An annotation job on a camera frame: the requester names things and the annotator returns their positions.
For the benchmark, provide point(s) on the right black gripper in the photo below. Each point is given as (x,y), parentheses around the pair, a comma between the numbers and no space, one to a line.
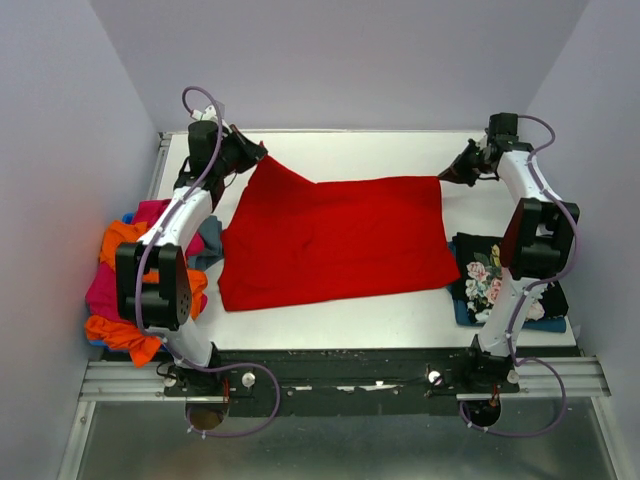
(457,171)

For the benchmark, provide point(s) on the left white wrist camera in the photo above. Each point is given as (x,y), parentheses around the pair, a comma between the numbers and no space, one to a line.
(213,112)

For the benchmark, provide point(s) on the pink t shirt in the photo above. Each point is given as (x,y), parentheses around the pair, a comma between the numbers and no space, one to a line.
(101,295)

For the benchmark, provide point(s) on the orange t shirt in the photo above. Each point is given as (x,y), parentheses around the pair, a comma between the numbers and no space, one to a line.
(115,240)

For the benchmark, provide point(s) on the grey blue t shirt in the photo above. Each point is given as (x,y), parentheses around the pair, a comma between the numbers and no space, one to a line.
(206,248)

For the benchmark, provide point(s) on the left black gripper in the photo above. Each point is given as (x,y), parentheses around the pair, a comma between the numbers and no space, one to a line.
(251,151)

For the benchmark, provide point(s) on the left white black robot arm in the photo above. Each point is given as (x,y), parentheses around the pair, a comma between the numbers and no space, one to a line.
(152,285)

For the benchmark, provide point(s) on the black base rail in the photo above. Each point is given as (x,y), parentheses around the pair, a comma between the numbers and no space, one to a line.
(340,383)

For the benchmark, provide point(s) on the red t shirt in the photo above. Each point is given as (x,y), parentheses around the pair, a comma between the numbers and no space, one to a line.
(292,241)

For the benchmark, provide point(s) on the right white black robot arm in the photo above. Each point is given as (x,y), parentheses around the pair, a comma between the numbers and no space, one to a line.
(538,247)

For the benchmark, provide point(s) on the black floral folded t shirt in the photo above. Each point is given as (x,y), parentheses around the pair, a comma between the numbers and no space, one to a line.
(475,280)

